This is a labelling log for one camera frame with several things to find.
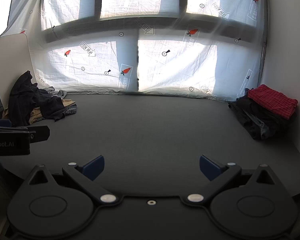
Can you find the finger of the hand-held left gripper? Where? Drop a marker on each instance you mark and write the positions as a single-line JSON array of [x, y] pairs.
[[40, 133]]

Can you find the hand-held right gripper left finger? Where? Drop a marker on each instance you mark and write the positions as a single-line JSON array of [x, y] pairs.
[[93, 168]]

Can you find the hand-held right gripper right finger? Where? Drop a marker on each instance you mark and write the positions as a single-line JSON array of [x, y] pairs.
[[210, 168]]

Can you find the navy blue knit sweater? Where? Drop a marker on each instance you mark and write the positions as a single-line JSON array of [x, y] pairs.
[[27, 100]]

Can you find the beige garment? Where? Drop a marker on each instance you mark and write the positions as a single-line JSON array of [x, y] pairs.
[[36, 113]]

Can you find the blue plaid shirt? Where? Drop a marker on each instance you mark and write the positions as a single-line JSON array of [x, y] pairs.
[[71, 110]]

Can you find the light grey garment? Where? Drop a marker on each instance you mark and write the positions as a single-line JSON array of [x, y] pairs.
[[61, 93]]

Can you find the grey-blue garment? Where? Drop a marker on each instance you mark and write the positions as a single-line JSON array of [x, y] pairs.
[[265, 130]]

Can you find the black garment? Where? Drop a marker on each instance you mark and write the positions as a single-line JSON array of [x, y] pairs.
[[260, 120]]

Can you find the white board panel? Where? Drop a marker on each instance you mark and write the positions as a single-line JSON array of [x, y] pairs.
[[10, 60]]

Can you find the red checked garment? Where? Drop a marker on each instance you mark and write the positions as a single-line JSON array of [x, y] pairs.
[[272, 100]]

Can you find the white carrot-print curtain sheet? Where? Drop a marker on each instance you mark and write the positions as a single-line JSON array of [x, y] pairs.
[[165, 75]]

